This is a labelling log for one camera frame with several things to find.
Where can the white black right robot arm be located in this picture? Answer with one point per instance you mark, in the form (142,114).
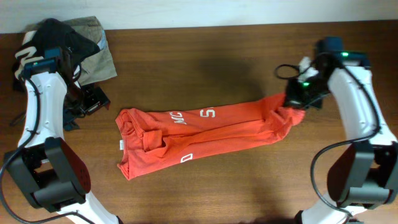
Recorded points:
(364,177)

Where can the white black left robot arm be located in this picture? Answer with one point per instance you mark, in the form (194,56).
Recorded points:
(46,170)

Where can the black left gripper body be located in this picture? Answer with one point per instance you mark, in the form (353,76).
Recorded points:
(83,100)

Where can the red orange t-shirt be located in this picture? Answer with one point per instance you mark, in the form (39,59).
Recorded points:
(153,141)

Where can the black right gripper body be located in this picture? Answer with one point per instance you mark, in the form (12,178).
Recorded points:
(308,93)

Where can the khaki folded garment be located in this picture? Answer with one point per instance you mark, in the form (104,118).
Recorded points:
(100,66)

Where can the black white striped garment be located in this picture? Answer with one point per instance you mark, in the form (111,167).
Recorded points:
(52,34)

